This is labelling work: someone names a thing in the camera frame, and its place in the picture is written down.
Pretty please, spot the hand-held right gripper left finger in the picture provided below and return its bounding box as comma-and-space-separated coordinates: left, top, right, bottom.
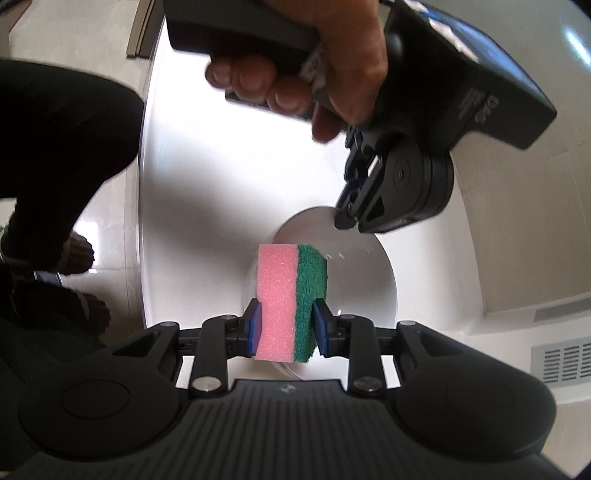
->
94, 298, 263, 399

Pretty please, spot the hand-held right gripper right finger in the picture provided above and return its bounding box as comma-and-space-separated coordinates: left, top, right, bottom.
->
311, 298, 481, 398

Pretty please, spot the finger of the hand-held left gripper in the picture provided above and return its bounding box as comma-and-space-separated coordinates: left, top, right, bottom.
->
333, 124, 387, 232

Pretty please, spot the pink and green sponge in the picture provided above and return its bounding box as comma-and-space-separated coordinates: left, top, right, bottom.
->
254, 243, 329, 364

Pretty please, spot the white patterned bowl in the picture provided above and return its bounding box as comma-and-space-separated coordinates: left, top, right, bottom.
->
239, 205, 398, 371

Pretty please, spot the person's left hand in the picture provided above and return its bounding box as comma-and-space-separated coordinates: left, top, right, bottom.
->
205, 0, 389, 144

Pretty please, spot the brown fuzzy slipper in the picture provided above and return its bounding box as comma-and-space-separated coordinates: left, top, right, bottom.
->
0, 230, 96, 278
13, 281, 112, 344

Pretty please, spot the grey vent grille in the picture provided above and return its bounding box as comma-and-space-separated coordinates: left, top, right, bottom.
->
530, 339, 591, 385

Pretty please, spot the person's dark trouser leg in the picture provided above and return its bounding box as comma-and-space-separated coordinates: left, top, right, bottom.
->
0, 58, 145, 241

